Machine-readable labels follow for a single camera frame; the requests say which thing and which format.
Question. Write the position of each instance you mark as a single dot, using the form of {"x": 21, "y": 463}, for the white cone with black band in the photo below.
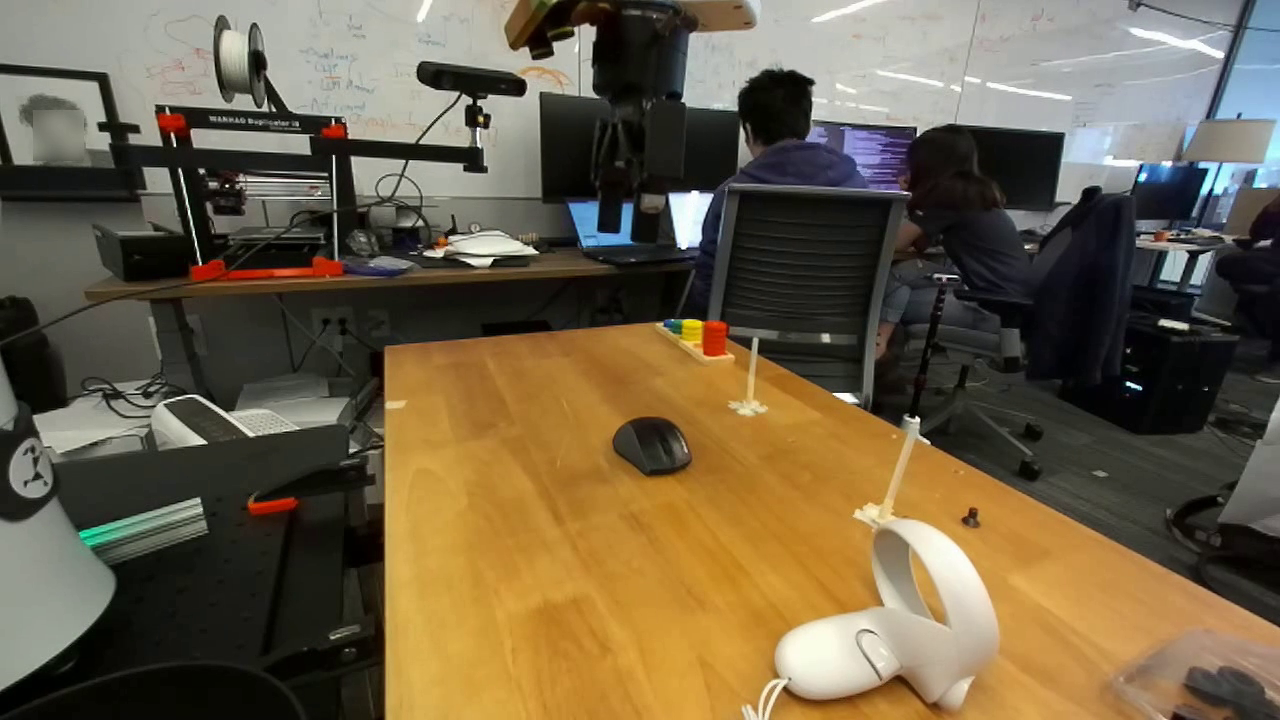
{"x": 38, "y": 560}

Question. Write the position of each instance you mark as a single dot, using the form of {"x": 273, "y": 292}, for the monitor with purple screen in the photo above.
{"x": 866, "y": 148}

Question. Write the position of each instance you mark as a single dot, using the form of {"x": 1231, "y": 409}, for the tall white plastic post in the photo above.
{"x": 898, "y": 473}

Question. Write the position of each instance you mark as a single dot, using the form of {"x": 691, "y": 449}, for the small black screw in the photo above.
{"x": 968, "y": 514}

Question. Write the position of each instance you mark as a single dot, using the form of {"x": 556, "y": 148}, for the person in purple hoodie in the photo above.
{"x": 781, "y": 158}

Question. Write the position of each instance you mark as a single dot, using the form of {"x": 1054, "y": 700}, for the brown background desk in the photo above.
{"x": 386, "y": 283}

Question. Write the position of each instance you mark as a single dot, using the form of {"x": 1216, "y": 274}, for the white VR controller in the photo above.
{"x": 891, "y": 638}

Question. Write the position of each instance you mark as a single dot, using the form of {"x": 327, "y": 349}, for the laptop with blue screen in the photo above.
{"x": 602, "y": 243}

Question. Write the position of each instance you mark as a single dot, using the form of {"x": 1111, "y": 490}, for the black monitor with dark screen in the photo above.
{"x": 1025, "y": 161}

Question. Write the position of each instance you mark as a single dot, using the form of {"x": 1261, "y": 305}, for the black swivel office chair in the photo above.
{"x": 983, "y": 385}

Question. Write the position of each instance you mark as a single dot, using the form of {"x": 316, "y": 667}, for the dark jacket on chair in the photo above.
{"x": 1082, "y": 284}

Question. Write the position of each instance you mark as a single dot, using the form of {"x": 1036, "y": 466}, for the black box on desk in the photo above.
{"x": 143, "y": 252}

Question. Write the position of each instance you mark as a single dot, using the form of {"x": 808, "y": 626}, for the framed portrait picture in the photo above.
{"x": 58, "y": 128}

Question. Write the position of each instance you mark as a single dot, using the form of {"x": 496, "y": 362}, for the black computer mouse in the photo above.
{"x": 649, "y": 443}

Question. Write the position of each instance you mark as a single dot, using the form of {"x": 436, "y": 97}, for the short white plastic post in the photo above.
{"x": 749, "y": 381}

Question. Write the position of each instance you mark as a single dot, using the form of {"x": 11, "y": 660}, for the person with long dark hair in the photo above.
{"x": 983, "y": 245}

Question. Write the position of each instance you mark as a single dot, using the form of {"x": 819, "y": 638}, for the large black monitor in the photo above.
{"x": 564, "y": 147}

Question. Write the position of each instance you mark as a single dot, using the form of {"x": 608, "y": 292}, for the clear bag with black parts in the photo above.
{"x": 1200, "y": 677}

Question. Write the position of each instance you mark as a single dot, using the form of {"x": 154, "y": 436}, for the white filament spool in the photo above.
{"x": 238, "y": 56}

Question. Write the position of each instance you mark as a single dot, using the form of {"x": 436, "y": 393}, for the black round bin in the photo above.
{"x": 160, "y": 694}

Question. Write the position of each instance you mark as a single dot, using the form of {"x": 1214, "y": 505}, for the grey mesh office chair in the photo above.
{"x": 807, "y": 274}

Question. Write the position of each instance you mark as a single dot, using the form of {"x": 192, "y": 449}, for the laptop with white screen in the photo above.
{"x": 691, "y": 219}

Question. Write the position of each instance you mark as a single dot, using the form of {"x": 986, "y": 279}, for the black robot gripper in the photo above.
{"x": 642, "y": 63}

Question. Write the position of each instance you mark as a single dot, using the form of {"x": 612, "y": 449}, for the white paper stack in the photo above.
{"x": 481, "y": 251}

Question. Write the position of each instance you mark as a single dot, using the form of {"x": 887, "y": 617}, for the green glowing tube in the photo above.
{"x": 147, "y": 531}

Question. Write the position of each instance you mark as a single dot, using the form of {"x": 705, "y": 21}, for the red and black 3D printer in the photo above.
{"x": 252, "y": 184}

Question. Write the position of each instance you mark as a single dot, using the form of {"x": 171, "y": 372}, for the colourful toy block set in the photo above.
{"x": 701, "y": 337}

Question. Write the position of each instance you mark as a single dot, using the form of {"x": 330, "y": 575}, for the black camera on stand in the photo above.
{"x": 469, "y": 77}

